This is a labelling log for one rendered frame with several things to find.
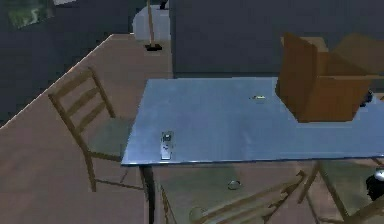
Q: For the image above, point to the blue table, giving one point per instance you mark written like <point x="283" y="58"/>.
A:
<point x="226" y="126"/>

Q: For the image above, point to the grey remote control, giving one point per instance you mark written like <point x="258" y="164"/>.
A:
<point x="166" y="145"/>

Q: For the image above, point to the wooden slat-back chair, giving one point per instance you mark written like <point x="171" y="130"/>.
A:
<point x="213" y="196"/>
<point x="346" y="190"/>
<point x="106" y="136"/>

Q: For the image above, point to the wooden floor lamp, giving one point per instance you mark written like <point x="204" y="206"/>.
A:
<point x="152" y="33"/>

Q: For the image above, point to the brown cardboard box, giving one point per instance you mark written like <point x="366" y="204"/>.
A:
<point x="320" y="96"/>

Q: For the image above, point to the white framed picture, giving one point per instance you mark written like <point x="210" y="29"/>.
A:
<point x="63" y="1"/>

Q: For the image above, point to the small black object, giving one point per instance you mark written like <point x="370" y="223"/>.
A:
<point x="367" y="98"/>

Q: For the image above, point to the green framed picture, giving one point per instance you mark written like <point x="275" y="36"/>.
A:
<point x="30" y="13"/>

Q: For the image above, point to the black round object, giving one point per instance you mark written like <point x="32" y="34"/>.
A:
<point x="376" y="186"/>

